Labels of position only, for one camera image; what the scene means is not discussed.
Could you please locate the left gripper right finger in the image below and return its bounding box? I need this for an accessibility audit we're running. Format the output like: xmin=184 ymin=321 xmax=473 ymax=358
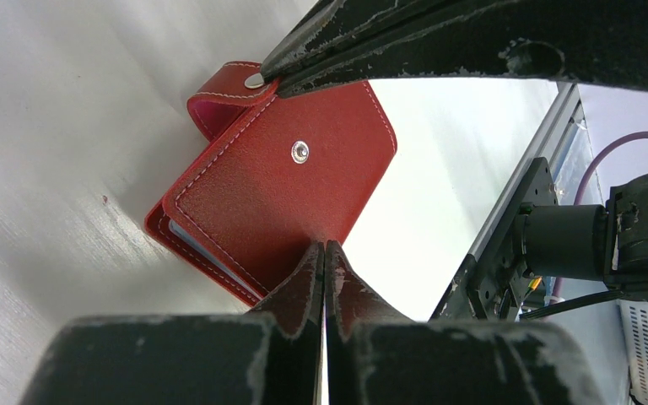
xmin=325 ymin=240 xmax=603 ymax=404

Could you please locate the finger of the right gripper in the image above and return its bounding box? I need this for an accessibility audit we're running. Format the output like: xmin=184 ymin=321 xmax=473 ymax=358
xmin=262 ymin=0 xmax=648 ymax=97

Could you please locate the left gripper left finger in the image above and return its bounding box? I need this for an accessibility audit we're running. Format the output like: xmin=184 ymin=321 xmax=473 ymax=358
xmin=21 ymin=242 xmax=325 ymax=404

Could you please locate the red card holder wallet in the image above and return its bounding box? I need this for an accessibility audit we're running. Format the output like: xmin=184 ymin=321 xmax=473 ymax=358
xmin=144 ymin=61 xmax=397 ymax=306

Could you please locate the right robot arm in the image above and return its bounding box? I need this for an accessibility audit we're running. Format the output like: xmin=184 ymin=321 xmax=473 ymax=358
xmin=262 ymin=1 xmax=648 ymax=319

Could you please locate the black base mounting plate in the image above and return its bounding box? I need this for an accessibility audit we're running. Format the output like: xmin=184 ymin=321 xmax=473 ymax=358
xmin=429 ymin=157 xmax=560 ymax=322

